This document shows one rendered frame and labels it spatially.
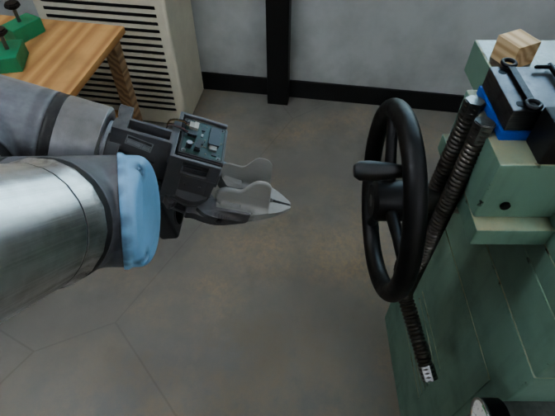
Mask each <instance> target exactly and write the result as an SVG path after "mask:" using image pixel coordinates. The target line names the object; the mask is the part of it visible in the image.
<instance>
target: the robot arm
mask: <svg viewBox="0 0 555 416"><path fill-rule="evenodd" d="M134 109H135V108H134V107H131V106H126V105H123V104H120V107H119V111H118V117H116V113H115V110H114V108H113V107H111V106H106V105H103V104H100V103H97V102H92V101H89V100H86V99H83V98H80V97H76V96H72V95H69V94H66V93H63V92H59V91H55V90H53V89H49V88H47V87H42V86H39V85H35V84H33V83H28V82H25V81H22V80H19V79H16V78H11V77H8V76H5V75H2V74H0V324H1V323H2V322H4V321H6V320H7V319H10V318H11V317H12V316H14V315H15V314H18V313H20V312H21V311H23V310H24V309H26V308H28V307H29V306H31V305H33V304H35V303H36V302H37V301H39V300H41V299H43V298H45V297H46V296H48V295H50V294H51V293H53V292H55V291H57V290H58V289H61V288H65V287H67V286H71V285H73V284H75V283H76V282H78V281H79V280H81V279H83V278H84V277H87V276H88V275H90V274H91V273H93V272H95V271H96V270H97V269H99V268H104V267H124V269H125V270H129V269H131V268H133V267H143V266H145V265H147V264H148V263H149V262H150V261H151V260H152V258H153V257H154V254H155V252H156V249H157V246H158V241H159V237H160V238H161V239H176V238H177V237H178V236H179V233H180V229H181V226H182V223H183V217H185V218H191V219H194V220H198V221H201V222H202V223H206V224H209V225H237V224H245V223H247V222H249V221H256V220H265V219H268V218H272V217H274V216H277V215H281V214H283V213H286V212H288V211H289V210H290V208H291V202H290V201H289V200H288V199H286V198H285V197H284V196H283V195H282V194H281V193H279V192H278V191H276V190H275V189H273V188H272V186H271V185H270V184H271V177H272V170H273V165H272V163H271V162H270V161H269V160H267V159H265V158H256V159H255V160H254V161H252V162H251V163H249V164H247V165H245V166H240V165H237V164H233V163H226V162H224V157H225V147H226V140H227V134H228V131H227V125H225V124H222V123H219V122H216V121H211V120H208V119H206V118H203V117H200V116H195V115H192V114H189V113H186V112H183V111H181V114H180V117H179V119H175V118H174V119H170V120H169V121H168V123H169V122H170V121H174V124H173V125H169V124H168V123H167V126H166V128H163V127H161V126H157V125H153V124H150V123H147V122H143V121H138V120H136V119H133V114H134ZM200 121H201V122H200ZM203 122H204V123H203ZM206 123H207V124H206ZM208 124H209V125H208ZM214 125H215V126H214ZM169 126H172V127H173V129H172V130H170V129H168V127H169ZM217 185H218V187H219V188H220V189H218V190H217V191H216V198H214V197H213V195H212V194H211V192H212V190H213V187H216V186H217Z"/></svg>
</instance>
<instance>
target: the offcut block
mask: <svg viewBox="0 0 555 416"><path fill-rule="evenodd" d="M541 42H542V41H540V40H538V39H536V38H535V37H533V36H531V35H530V34H528V33H527V32H525V31H523V30H521V29H518V30H515V31H510V32H507V33H504V34H501V35H499V36H498V38H497V41H496V43H495V46H494V48H493V51H492V52H491V57H492V58H493V59H494V60H495V61H497V62H498V63H500V61H501V60H502V59H503V58H512V59H515V60H517V62H518V66H517V67H522V66H525V65H527V64H531V63H532V61H533V59H534V56H535V55H536V53H537V51H538V48H539V46H540V44H541Z"/></svg>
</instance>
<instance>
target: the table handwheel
mask: <svg viewBox="0 0 555 416"><path fill-rule="evenodd" d="M386 137H387V139H386V154H385V162H388V163H396V150H397V139H398V140H399V145H400V151H401V165H402V177H403V180H396V179H395V178H392V179H387V180H379V181H363V185H362V224H363V243H364V250H365V256H366V262H367V266H368V273H369V276H370V279H371V282H372V285H373V287H374V289H375V291H376V292H377V294H378V295H379V296H380V297H381V298H382V299H384V300H385V301H387V302H392V303H395V302H398V301H401V300H403V299H404V298H406V297H407V295H408V294H409V293H410V291H411V289H412V288H413V286H414V284H415V281H416V279H417V276H418V274H419V271H420V265H421V262H422V258H423V254H424V249H425V239H426V232H427V222H428V213H433V212H434V209H435V207H436V205H437V203H438V200H439V198H440V196H441V193H442V192H435V191H432V190H430V189H429V188H428V172H427V163H426V156H425V146H424V141H423V136H422V133H421V129H420V125H419V122H418V120H417V117H416V115H415V113H414V112H413V110H412V108H411V107H410V105H409V104H408V103H407V102H405V101H404V100H402V99H400V98H390V99H387V100H385V101H384V102H383V103H382V104H381V105H380V106H379V107H378V109H377V111H376V113H375V115H374V117H373V119H372V124H371V127H370V130H369V133H368V141H367V145H366V150H365V156H364V161H365V160H372V161H381V159H382V150H383V145H384V142H385V138H386ZM378 221H387V224H388V227H389V230H390V233H391V238H392V242H393V246H394V249H395V254H396V260H397V263H396V269H395V271H394V274H393V276H392V278H391V279H390V277H389V276H388V274H387V270H386V267H385V263H384V260H383V256H382V248H381V242H380V234H379V224H378ZM401 221H402V228H401Z"/></svg>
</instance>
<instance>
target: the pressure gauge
mask: <svg viewBox="0 0 555 416"><path fill-rule="evenodd" d="M470 416H510V413H509V410H508V409H507V407H506V406H505V404H504V402H503V401H502V400H501V399H499V398H491V397H474V398H473V399H472V402H471V405H470Z"/></svg>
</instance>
